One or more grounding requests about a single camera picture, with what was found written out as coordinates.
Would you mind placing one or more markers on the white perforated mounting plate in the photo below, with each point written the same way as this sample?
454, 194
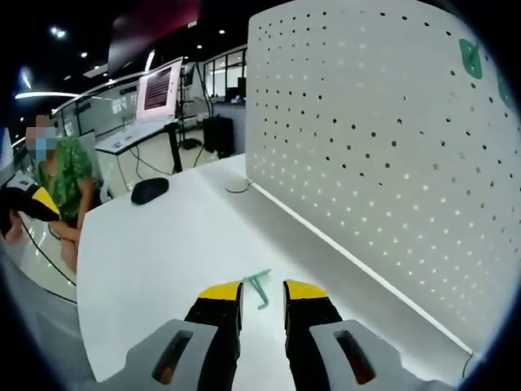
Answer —
366, 122

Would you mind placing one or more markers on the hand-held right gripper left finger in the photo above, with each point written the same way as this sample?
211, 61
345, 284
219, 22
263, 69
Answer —
154, 358

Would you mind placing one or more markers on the black computer tower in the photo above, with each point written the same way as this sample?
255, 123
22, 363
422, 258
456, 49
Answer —
218, 136

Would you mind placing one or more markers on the black computer mouse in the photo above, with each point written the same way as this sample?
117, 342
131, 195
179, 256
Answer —
150, 190

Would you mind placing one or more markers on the person's left hand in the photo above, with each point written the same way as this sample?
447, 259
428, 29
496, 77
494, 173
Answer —
12, 228

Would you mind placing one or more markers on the dark red display screen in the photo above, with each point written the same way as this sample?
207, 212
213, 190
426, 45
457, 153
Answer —
154, 24

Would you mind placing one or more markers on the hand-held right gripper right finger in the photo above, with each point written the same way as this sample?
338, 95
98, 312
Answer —
374, 362

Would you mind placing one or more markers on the black laptop stand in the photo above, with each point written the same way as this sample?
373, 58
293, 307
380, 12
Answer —
175, 150

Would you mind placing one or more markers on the open white laptop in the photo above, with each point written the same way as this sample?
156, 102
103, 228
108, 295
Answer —
156, 93

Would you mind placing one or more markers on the green hook assembly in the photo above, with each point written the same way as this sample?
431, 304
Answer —
257, 285
504, 91
472, 61

